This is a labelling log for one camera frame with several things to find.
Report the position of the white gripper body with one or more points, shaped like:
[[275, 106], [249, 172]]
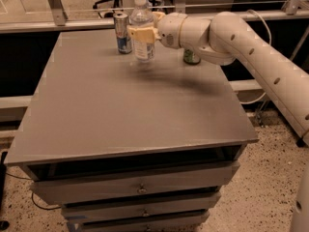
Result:
[[168, 29]]

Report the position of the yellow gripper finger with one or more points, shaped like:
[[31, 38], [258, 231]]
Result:
[[158, 16], [148, 35]]

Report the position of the clear blue-label plastic bottle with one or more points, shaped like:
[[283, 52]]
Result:
[[142, 17]]

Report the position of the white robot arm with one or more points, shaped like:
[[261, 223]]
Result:
[[226, 38]]

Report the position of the silver blue redbull can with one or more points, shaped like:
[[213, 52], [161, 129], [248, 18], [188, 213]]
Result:
[[123, 39]]

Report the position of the green soda can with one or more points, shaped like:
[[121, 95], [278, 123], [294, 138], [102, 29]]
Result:
[[190, 57]]

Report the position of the grey drawer cabinet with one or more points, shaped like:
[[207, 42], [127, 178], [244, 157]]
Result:
[[97, 111]]

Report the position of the top grey drawer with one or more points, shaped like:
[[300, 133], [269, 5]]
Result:
[[149, 181]]

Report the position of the grey drawer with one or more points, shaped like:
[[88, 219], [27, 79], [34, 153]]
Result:
[[143, 224], [142, 206], [149, 181]]

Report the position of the middle grey drawer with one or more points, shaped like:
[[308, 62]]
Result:
[[142, 206]]

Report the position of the bottom grey drawer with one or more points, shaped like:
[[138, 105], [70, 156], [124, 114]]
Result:
[[143, 224]]

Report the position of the metal railing frame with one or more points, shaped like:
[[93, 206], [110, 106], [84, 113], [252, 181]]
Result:
[[51, 15]]

